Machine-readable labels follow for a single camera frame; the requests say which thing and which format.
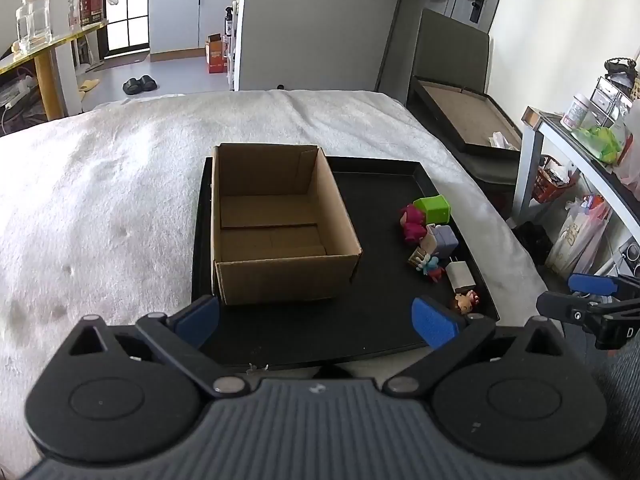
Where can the white kitchen cabinet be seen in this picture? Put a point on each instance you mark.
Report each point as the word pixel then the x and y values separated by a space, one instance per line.
pixel 175 20

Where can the dark spray bottle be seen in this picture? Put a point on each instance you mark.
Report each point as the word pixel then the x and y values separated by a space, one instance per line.
pixel 228 22

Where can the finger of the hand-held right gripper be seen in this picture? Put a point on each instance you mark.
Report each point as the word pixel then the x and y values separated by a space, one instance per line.
pixel 560 306
pixel 592 285

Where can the black bag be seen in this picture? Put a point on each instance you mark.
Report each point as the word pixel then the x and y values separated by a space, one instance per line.
pixel 532 242

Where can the white charger plug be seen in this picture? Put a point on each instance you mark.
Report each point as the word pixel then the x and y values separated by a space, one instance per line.
pixel 460 275

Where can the clear glass jar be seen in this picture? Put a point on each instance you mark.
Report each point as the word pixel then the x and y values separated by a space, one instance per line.
pixel 34 20

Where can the green plastic bag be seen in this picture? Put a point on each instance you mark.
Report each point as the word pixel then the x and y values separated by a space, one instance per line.
pixel 600 142

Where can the black framed board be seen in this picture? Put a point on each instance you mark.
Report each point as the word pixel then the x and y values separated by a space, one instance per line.
pixel 465 120

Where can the white shopping bag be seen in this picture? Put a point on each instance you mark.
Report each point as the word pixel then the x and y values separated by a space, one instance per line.
pixel 575 240

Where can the green cube toy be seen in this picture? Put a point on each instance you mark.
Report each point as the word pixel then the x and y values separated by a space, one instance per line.
pixel 435 208

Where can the brown cardboard box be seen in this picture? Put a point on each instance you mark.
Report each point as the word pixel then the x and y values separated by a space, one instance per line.
pixel 280 280

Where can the orange cardboard box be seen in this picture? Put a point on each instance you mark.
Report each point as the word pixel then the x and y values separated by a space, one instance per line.
pixel 217 57

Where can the white power strip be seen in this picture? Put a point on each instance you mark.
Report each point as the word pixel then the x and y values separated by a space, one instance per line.
pixel 17 95

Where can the black door lock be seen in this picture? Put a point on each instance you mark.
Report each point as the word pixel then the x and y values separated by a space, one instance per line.
pixel 475 2

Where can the grey and white cube toy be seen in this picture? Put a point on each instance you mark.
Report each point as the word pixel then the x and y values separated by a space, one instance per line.
pixel 445 240

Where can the red can in plastic bag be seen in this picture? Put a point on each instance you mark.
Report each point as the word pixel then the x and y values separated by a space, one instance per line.
pixel 90 5

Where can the black plastic tray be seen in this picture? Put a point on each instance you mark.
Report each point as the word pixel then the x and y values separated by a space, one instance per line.
pixel 380 220

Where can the grey upholstered panel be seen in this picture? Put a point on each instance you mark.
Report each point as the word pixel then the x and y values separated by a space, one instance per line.
pixel 450 55

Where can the pink bear figurine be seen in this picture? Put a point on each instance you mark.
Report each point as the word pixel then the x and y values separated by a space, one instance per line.
pixel 412 222

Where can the brown-haired doll figurine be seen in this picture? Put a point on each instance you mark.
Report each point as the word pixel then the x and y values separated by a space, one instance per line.
pixel 465 302

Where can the red basket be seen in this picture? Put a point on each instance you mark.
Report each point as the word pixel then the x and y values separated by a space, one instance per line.
pixel 552 180

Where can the small colourful figurine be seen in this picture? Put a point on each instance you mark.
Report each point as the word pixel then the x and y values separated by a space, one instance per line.
pixel 430 265

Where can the gold round side table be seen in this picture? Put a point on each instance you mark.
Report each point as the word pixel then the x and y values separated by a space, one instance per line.
pixel 50 75

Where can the white jar pink label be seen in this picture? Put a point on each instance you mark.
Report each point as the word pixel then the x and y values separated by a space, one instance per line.
pixel 575 112

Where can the clear drawer organiser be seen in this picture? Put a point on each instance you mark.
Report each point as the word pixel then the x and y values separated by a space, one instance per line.
pixel 610 100

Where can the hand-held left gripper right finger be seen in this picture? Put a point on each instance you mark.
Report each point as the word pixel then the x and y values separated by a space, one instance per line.
pixel 432 322

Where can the black framed glass door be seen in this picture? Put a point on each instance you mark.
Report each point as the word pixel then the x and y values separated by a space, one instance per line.
pixel 125 15

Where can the white side table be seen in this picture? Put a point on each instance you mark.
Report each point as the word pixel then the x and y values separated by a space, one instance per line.
pixel 530 160

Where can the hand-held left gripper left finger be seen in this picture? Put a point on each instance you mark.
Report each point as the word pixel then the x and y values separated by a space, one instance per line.
pixel 197 317

